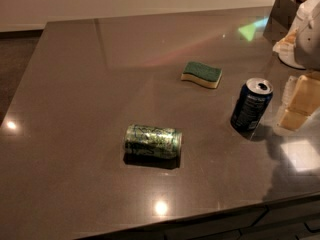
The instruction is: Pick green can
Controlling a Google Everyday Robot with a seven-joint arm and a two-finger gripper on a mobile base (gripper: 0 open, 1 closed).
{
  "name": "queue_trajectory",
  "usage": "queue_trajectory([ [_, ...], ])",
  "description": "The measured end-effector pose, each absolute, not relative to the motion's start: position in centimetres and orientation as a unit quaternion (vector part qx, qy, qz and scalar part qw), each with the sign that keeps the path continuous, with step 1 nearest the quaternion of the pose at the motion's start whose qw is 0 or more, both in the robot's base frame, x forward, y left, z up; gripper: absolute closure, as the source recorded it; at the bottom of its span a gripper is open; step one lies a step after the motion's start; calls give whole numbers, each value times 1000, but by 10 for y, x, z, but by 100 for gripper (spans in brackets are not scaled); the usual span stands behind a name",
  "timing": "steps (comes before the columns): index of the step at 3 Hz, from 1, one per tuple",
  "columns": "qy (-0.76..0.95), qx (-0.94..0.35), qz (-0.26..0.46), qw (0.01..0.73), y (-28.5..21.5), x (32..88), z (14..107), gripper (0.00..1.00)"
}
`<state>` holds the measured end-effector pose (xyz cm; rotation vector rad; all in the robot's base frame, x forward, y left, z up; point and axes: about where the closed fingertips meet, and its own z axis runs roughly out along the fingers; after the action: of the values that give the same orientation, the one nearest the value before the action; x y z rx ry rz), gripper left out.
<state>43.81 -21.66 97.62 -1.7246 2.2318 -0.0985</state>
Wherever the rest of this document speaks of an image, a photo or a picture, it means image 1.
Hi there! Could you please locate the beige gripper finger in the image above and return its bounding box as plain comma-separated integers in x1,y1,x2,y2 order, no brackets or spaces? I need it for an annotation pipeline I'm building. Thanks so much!
278,71,320,131

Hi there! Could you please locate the green soda can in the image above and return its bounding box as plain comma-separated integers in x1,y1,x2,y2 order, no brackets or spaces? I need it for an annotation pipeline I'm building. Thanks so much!
123,124,182,160

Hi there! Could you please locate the dark blue soda can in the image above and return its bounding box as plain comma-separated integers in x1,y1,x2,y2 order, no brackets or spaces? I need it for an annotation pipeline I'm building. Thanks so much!
230,78,273,132

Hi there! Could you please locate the dark box in corner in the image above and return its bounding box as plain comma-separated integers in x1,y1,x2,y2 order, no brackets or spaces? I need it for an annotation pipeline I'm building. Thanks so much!
263,0,300,44

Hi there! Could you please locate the green and yellow sponge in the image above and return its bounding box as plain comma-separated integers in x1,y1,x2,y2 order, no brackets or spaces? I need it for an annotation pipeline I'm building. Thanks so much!
181,61,222,89

